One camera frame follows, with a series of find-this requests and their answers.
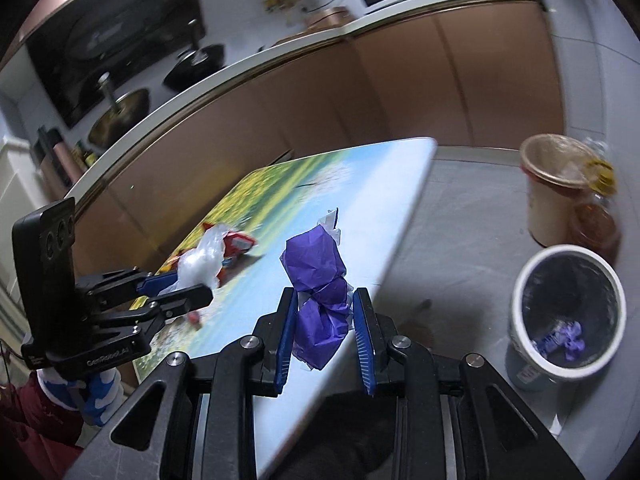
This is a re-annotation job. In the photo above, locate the purple wrapper in bin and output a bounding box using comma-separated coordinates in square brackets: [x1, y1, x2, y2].
[531, 320, 587, 362]

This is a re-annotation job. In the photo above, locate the person's left hand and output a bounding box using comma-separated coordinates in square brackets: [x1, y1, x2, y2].
[37, 366, 124, 429]

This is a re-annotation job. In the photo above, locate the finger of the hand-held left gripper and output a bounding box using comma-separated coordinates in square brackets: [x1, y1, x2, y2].
[75, 267, 179, 311]
[94, 283, 214, 334]

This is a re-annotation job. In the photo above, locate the cooking oil bottle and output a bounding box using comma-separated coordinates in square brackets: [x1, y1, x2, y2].
[570, 139, 624, 267]

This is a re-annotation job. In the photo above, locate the brown kitchen counter cabinet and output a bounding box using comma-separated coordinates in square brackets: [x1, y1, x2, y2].
[62, 0, 570, 263]

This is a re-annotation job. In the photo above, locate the purple paper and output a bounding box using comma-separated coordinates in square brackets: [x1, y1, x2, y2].
[279, 208, 354, 372]

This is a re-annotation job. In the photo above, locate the beige bucket with gold rim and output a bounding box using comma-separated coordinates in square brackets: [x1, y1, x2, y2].
[519, 133, 601, 249]

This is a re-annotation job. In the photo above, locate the black range hood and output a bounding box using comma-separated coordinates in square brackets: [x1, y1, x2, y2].
[24, 0, 208, 129]

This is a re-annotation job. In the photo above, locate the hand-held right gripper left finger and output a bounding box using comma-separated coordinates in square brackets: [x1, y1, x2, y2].
[60, 287, 301, 480]

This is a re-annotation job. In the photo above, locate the brown roll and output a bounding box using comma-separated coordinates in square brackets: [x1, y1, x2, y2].
[49, 141, 82, 187]

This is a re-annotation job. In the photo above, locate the person's left forearm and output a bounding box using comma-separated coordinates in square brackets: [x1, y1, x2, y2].
[0, 375, 86, 480]

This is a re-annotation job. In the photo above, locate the red snack packet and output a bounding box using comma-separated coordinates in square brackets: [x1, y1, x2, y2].
[165, 230, 259, 273]

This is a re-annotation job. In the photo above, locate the black wok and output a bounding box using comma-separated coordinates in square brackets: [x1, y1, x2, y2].
[163, 20, 227, 94]

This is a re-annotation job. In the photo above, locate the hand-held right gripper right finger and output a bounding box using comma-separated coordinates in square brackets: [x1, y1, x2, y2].
[351, 287, 586, 480]

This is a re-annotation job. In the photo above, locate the white plastic bag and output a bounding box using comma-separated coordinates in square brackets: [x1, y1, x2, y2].
[176, 225, 236, 292]

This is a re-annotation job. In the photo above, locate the white trash bin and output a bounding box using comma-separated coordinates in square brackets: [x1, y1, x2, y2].
[505, 244, 627, 392]

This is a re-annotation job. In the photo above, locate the copper pot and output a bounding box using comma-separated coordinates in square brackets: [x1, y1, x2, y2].
[304, 6, 352, 32]

